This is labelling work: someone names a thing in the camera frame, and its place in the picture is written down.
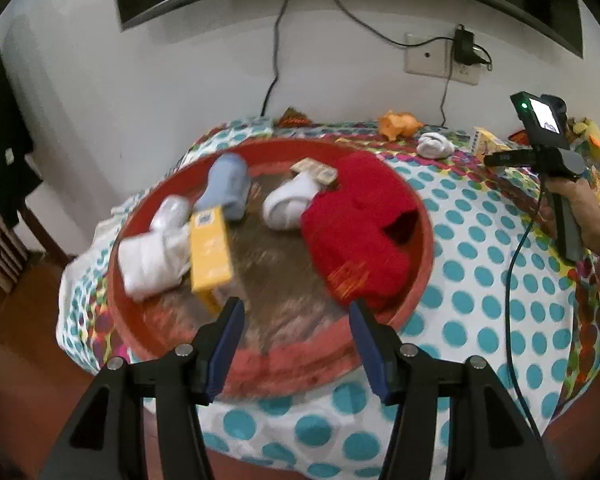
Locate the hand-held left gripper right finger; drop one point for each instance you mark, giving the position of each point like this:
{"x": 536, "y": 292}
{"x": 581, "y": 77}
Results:
{"x": 372, "y": 355}

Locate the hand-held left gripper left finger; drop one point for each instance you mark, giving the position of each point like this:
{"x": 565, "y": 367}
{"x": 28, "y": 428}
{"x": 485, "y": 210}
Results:
{"x": 225, "y": 355}

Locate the red round tray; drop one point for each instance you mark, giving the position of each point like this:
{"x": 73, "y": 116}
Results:
{"x": 280, "y": 280}

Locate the yellow carton box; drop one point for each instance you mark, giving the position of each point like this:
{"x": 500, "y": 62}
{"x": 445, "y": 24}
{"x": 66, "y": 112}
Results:
{"x": 487, "y": 142}
{"x": 210, "y": 255}

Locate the large white sock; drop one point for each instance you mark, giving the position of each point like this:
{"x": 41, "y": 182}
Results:
{"x": 150, "y": 260}

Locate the red sock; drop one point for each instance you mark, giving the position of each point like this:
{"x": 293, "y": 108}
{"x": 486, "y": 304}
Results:
{"x": 350, "y": 230}

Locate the small white sock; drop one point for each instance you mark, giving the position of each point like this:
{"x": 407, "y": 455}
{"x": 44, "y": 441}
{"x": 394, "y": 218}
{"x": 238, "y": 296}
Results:
{"x": 435, "y": 146}
{"x": 287, "y": 205}

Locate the light blue sock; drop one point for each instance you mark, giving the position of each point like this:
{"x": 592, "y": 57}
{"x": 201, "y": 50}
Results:
{"x": 227, "y": 185}

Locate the small maroon box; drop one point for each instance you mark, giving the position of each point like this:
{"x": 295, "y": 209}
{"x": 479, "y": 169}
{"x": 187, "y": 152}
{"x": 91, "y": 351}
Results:
{"x": 316, "y": 170}

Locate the person's right hand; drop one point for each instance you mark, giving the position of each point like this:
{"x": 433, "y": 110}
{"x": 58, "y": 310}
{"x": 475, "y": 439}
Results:
{"x": 592, "y": 215}

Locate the red packet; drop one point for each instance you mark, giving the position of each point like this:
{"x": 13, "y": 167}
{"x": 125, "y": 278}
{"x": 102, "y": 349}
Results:
{"x": 517, "y": 137}

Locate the yellow plush toy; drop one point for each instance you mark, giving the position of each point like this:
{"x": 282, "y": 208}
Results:
{"x": 597, "y": 140}

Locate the polka dot tablecloth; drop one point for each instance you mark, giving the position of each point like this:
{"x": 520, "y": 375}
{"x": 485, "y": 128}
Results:
{"x": 480, "y": 285}

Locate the black power adapter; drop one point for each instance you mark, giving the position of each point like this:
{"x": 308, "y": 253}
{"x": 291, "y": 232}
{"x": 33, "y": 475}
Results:
{"x": 463, "y": 42}

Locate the orange rubber toy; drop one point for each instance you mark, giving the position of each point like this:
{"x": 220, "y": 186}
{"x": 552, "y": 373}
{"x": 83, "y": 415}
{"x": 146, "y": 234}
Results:
{"x": 397, "y": 125}

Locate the dark wooden chair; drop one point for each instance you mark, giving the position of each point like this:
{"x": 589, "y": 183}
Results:
{"x": 35, "y": 230}

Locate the red candy wrapper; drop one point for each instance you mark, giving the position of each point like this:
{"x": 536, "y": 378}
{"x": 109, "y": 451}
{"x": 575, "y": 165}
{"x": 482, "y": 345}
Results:
{"x": 295, "y": 119}

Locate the dark cloth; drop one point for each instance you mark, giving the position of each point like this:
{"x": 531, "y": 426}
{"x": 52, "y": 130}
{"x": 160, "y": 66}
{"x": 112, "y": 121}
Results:
{"x": 0, "y": 135}

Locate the white power wall outlet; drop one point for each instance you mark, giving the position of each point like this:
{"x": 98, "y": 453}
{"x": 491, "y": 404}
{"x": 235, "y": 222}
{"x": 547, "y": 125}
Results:
{"x": 467, "y": 76}

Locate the white coaxial wall plate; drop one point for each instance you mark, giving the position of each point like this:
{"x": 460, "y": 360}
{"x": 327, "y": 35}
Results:
{"x": 425, "y": 57}

